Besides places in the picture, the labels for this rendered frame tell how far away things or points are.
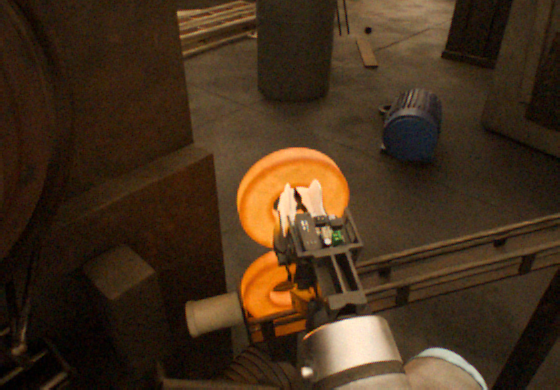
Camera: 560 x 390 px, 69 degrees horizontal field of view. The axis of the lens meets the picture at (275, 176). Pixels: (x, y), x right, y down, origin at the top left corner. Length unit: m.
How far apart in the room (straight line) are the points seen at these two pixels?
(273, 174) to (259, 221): 0.08
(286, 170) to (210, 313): 0.30
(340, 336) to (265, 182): 0.22
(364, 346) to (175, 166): 0.46
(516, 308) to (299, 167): 1.41
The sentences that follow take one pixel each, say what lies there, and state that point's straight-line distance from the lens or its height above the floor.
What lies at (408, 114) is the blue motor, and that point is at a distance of 2.27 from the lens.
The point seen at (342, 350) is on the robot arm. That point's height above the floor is 0.92.
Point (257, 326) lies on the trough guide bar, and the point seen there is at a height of 0.66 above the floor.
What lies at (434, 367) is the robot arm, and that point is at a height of 0.79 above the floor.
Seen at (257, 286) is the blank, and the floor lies 0.74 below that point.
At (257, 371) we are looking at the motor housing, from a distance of 0.83.
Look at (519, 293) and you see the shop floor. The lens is 1.88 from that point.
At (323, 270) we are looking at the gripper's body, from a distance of 0.44.
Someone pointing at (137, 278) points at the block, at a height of 0.80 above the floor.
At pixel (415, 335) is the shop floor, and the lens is 1.59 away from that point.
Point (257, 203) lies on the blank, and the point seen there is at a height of 0.92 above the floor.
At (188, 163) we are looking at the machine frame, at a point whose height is 0.87.
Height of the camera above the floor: 1.25
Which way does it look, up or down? 34 degrees down
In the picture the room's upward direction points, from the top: straight up
